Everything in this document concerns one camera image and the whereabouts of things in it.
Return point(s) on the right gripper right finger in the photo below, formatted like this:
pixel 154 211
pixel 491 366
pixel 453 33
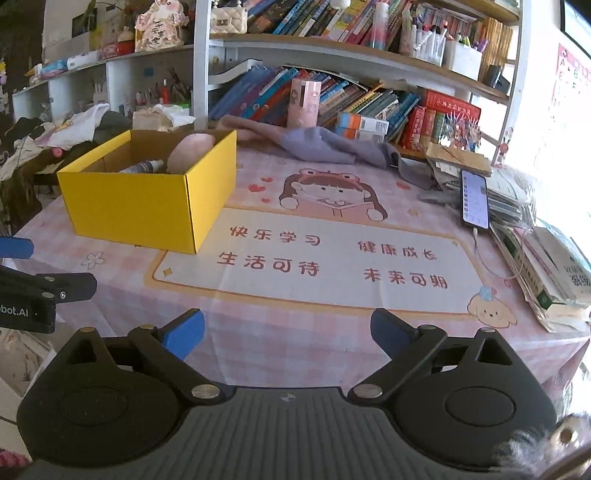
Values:
pixel 455 399

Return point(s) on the floral plush doll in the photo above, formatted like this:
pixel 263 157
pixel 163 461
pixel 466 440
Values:
pixel 160 26

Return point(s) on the stack of papers and booklets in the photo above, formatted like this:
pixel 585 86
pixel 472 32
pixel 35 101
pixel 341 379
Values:
pixel 549 267

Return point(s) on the white wooden bookshelf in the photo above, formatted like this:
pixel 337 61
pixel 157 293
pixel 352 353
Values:
pixel 210 64

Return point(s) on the pink plush toy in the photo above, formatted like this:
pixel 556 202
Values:
pixel 188 152

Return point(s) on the pile of clothes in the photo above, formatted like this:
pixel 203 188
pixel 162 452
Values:
pixel 31 145

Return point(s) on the white quilted handbag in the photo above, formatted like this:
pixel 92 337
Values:
pixel 229 19

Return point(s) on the smartphone lit screen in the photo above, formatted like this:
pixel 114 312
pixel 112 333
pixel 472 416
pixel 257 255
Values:
pixel 475 204

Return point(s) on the tissue pack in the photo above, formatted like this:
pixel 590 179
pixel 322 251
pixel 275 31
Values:
pixel 162 118

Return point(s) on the white blue spray bottle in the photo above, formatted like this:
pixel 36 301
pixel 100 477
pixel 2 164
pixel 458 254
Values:
pixel 146 166

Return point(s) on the purple pink cloth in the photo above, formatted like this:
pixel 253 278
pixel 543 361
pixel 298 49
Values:
pixel 319 145

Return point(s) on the yellow cardboard box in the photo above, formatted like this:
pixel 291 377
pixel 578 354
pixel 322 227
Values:
pixel 164 211

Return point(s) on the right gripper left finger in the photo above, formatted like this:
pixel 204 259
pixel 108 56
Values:
pixel 104 401

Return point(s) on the orange white small box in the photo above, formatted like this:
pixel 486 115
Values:
pixel 357 127

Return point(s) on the pink cylindrical box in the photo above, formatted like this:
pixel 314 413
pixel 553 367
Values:
pixel 302 112

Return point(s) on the pink cartoon desk mat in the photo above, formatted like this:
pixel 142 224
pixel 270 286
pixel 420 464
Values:
pixel 287 292

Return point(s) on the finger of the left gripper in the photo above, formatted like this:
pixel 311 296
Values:
pixel 62 288
pixel 16 248

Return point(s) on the red thick book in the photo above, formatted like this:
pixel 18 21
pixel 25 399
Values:
pixel 449 105

